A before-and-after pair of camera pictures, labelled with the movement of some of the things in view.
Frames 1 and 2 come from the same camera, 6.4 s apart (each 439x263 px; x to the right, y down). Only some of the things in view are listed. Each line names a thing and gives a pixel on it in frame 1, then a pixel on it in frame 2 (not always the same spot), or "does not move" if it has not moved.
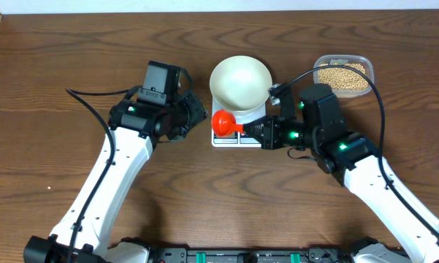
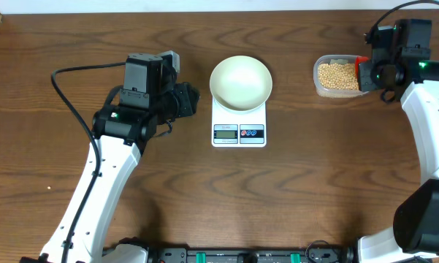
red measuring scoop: (223, 123) to (358, 60)
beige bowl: (240, 83) does not move
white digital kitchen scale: (239, 139) does not move
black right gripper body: (292, 133) to (371, 77)
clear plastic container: (346, 82) does not move
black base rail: (254, 254) does not move
